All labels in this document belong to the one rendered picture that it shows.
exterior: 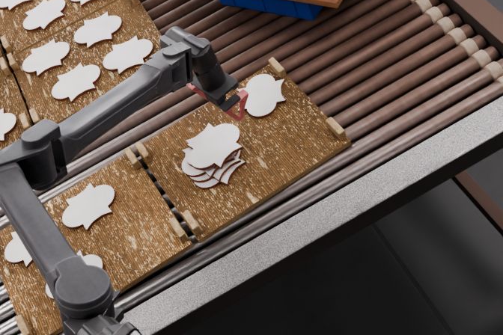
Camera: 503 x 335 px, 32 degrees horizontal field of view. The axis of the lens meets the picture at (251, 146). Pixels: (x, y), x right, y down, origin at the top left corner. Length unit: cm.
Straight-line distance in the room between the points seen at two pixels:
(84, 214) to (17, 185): 61
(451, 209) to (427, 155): 103
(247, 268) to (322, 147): 33
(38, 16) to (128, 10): 29
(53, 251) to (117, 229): 69
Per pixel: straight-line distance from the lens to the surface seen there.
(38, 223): 139
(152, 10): 252
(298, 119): 204
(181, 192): 201
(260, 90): 212
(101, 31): 250
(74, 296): 123
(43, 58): 252
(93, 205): 208
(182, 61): 177
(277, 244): 187
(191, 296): 187
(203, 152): 200
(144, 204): 203
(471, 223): 292
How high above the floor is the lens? 243
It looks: 48 degrees down
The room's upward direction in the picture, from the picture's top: 24 degrees counter-clockwise
